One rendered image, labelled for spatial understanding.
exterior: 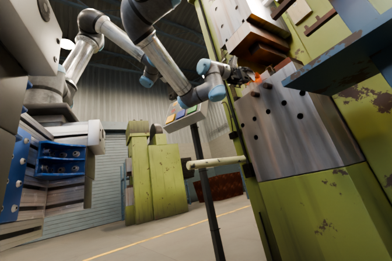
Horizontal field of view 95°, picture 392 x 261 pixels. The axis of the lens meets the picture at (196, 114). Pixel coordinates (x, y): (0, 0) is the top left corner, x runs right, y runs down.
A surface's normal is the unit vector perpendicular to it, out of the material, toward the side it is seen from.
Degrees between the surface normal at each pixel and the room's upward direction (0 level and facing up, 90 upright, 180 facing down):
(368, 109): 90
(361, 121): 90
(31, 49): 180
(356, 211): 90
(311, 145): 90
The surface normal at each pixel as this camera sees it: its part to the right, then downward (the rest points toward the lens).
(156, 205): 0.42, -0.43
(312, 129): -0.84, -0.05
